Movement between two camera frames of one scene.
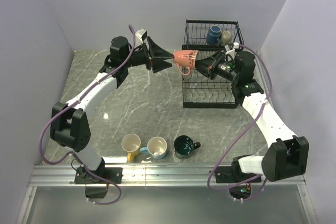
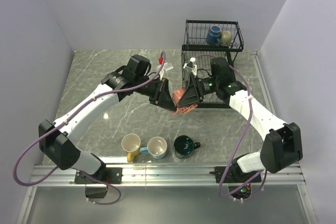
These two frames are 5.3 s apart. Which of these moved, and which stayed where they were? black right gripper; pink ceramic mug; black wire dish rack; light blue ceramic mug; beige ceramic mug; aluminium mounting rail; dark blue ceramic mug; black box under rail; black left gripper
Moved: black left gripper; pink ceramic mug; black right gripper
Stayed: black box under rail; dark blue ceramic mug; light blue ceramic mug; beige ceramic mug; black wire dish rack; aluminium mounting rail
